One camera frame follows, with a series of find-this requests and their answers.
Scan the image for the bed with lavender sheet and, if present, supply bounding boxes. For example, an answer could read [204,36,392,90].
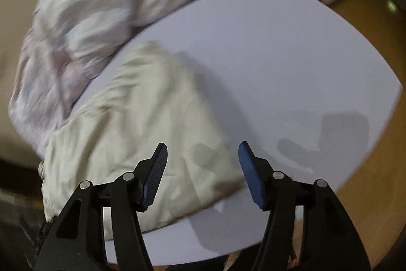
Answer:
[68,0,402,267]

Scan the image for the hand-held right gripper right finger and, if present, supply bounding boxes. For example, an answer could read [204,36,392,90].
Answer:
[238,140,372,271]

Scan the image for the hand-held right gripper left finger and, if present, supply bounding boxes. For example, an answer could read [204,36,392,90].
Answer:
[33,142,168,271]

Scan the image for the pale green puffer jacket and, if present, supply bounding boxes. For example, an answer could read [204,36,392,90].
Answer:
[38,40,248,242]

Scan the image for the pink patterned quilt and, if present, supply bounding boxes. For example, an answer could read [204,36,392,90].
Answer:
[8,0,252,161]

